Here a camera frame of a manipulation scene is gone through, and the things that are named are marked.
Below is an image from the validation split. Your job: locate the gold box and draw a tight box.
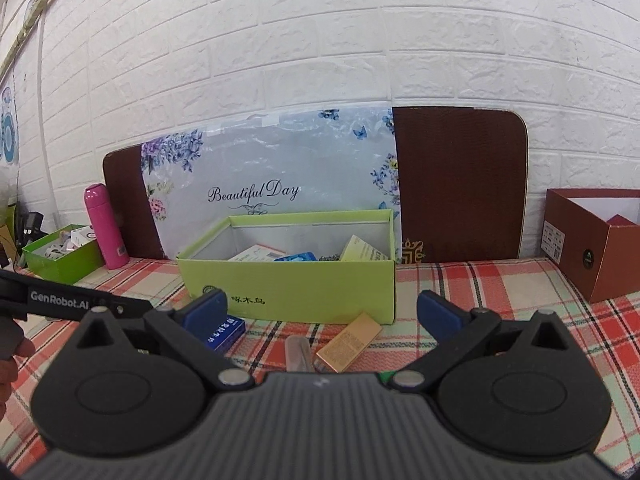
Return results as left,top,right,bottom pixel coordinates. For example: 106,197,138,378
314,311,384,375

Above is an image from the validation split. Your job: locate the brown board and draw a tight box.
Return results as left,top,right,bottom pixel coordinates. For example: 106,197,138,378
102,105,530,265

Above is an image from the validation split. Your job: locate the plaid tablecloth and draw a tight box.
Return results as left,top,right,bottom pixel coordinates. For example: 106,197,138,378
0,257,640,476

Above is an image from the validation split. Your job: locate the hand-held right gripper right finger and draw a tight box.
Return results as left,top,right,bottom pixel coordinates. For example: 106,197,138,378
392,289,577,392

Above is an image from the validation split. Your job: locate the clear plastic tube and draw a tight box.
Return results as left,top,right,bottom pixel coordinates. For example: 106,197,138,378
284,334,316,375

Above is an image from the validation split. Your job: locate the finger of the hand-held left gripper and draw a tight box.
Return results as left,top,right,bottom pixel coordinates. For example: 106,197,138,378
97,295,154,319

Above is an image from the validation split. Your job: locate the small blue box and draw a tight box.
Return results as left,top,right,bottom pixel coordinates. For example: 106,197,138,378
202,315,247,357

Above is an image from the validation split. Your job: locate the brown cardboard box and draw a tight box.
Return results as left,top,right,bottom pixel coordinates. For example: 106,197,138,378
540,187,640,305

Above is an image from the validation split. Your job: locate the person's left hand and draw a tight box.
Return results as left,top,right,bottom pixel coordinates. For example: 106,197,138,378
0,317,36,422

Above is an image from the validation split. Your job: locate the small open green box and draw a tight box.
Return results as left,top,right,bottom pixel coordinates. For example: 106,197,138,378
21,223,106,286

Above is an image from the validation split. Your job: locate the black charger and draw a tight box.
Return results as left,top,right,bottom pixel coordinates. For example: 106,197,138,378
14,204,47,262

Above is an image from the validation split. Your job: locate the blue round wall sticker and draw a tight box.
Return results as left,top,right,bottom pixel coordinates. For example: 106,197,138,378
0,85,21,167

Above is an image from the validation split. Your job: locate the white flat carton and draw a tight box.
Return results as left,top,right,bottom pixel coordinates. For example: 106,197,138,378
227,243,286,263

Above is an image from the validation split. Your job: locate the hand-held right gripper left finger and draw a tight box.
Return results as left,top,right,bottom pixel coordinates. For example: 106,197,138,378
66,290,257,394

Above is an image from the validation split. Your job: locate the large light green box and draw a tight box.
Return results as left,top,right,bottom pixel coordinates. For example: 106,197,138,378
176,208,399,326

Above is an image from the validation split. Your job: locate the pink bottle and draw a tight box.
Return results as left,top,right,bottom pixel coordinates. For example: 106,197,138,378
83,183,131,270

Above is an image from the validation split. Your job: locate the pale yellow carton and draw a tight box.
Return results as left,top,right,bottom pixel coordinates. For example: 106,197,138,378
339,234,391,262

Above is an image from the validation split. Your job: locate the floral printed plastic bag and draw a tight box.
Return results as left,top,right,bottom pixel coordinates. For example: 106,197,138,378
141,101,404,262

